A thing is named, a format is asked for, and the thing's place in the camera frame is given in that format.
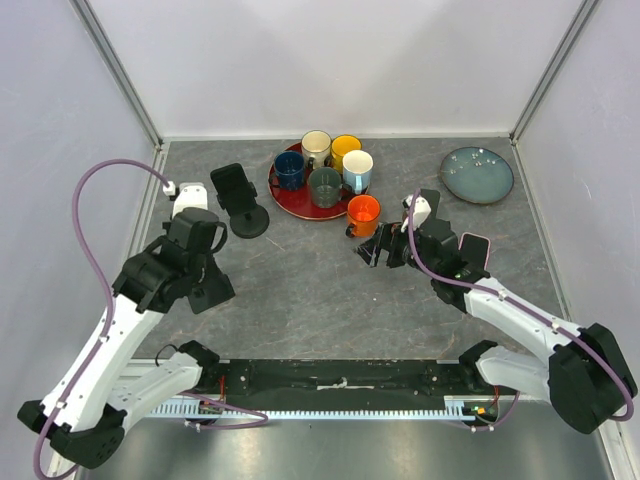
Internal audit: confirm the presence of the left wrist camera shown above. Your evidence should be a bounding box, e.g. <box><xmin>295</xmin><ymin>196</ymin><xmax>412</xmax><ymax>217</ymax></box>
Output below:
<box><xmin>162</xmin><ymin>181</ymin><xmax>208</xmax><ymax>219</ymax></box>

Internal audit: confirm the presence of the dark blue mug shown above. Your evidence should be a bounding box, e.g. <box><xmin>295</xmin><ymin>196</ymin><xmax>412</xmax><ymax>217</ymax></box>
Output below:
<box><xmin>269</xmin><ymin>151</ymin><xmax>306</xmax><ymax>191</ymax></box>

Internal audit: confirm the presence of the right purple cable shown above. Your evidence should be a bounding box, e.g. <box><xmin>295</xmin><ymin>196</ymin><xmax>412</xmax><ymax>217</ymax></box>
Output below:
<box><xmin>405</xmin><ymin>188</ymin><xmax>635</xmax><ymax>432</ymax></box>

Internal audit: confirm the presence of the cream mug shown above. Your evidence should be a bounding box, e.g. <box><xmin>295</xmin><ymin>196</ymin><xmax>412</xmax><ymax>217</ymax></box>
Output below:
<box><xmin>301</xmin><ymin>130</ymin><xmax>332</xmax><ymax>170</ymax></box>

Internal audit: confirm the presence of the orange mug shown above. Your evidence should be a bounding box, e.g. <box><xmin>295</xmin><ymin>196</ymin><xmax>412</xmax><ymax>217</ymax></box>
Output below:
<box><xmin>345</xmin><ymin>195</ymin><xmax>381</xmax><ymax>238</ymax></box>

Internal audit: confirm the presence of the black round-base phone stand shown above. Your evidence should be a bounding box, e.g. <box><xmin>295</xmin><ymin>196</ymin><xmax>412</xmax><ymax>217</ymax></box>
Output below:
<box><xmin>227</xmin><ymin>182</ymin><xmax>270</xmax><ymax>239</ymax></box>

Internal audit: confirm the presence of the light blue white mug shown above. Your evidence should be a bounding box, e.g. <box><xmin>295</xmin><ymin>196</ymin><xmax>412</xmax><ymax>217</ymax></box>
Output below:
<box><xmin>342</xmin><ymin>150</ymin><xmax>374</xmax><ymax>195</ymax></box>

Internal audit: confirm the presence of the yellow mug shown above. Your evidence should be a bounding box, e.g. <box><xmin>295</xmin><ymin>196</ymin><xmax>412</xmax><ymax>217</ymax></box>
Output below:
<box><xmin>329</xmin><ymin>135</ymin><xmax>362</xmax><ymax>172</ymax></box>

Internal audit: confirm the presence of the blue ceramic plate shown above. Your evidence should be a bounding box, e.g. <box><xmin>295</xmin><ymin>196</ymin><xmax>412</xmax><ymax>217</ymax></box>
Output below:
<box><xmin>439</xmin><ymin>147</ymin><xmax>515</xmax><ymax>205</ymax></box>

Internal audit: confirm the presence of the pink case smartphone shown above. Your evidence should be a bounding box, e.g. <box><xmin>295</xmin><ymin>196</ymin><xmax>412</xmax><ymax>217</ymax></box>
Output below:
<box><xmin>459</xmin><ymin>232</ymin><xmax>491</xmax><ymax>269</ymax></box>

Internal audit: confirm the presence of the slotted cable duct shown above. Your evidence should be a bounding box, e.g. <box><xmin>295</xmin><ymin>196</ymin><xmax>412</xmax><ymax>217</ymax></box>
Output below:
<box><xmin>146</xmin><ymin>396</ymin><xmax>486</xmax><ymax>422</ymax></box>

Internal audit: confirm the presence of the red round tray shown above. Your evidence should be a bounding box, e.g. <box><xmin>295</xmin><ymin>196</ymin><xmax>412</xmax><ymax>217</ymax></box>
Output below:
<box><xmin>268</xmin><ymin>162</ymin><xmax>369</xmax><ymax>221</ymax></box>

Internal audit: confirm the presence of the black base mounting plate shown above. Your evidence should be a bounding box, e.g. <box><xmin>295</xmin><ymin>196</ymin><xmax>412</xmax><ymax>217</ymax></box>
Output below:
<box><xmin>196</xmin><ymin>359</ymin><xmax>494</xmax><ymax>412</ymax></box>

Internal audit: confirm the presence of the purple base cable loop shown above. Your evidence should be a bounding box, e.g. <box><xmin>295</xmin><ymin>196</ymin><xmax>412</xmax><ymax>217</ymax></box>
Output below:
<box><xmin>182</xmin><ymin>392</ymin><xmax>271</xmax><ymax>431</ymax></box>

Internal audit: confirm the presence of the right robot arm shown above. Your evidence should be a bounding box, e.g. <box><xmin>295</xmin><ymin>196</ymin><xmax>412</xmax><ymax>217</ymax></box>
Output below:
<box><xmin>355</xmin><ymin>219</ymin><xmax>638</xmax><ymax>434</ymax></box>

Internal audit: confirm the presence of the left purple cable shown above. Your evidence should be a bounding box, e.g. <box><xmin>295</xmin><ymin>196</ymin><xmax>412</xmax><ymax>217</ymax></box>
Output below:
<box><xmin>32</xmin><ymin>158</ymin><xmax>174</xmax><ymax>479</ymax></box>

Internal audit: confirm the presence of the black phone on stand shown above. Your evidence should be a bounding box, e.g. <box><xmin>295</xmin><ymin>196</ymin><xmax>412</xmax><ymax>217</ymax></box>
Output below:
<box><xmin>210</xmin><ymin>163</ymin><xmax>257</xmax><ymax>216</ymax></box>

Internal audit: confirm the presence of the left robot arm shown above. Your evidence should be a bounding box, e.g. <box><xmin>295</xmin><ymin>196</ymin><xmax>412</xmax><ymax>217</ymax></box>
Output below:
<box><xmin>17</xmin><ymin>207</ymin><xmax>235</xmax><ymax>469</ymax></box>

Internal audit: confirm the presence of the grey glass mug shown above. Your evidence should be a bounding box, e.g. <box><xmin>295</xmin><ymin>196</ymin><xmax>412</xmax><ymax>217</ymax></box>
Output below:
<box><xmin>308</xmin><ymin>167</ymin><xmax>352</xmax><ymax>209</ymax></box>

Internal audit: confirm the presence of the black angled phone stand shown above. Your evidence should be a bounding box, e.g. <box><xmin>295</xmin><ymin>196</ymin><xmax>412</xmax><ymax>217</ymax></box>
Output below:
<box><xmin>188</xmin><ymin>255</ymin><xmax>235</xmax><ymax>314</ymax></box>

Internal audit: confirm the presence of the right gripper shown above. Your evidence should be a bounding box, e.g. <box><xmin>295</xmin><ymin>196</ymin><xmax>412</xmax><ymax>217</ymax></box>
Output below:
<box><xmin>352</xmin><ymin>218</ymin><xmax>438</xmax><ymax>278</ymax></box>

